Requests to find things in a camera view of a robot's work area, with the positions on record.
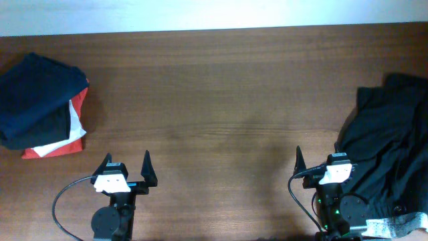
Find navy folded garment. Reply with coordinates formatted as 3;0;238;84
1;53;89;140

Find black folded garment in stack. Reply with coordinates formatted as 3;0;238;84
1;104;71;150

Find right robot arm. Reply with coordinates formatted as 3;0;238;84
288;147;368;241

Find black shorts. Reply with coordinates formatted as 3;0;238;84
340;73;427;219

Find red and white folded garment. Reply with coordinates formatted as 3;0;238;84
21;88;88;159

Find left black cable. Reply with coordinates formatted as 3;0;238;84
51;175;96;241

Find white patterned cloth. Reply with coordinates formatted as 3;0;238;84
362;212;427;238

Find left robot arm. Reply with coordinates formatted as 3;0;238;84
90;151;158;241

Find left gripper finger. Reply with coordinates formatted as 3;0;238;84
140;150;158;187
90;153;112;183

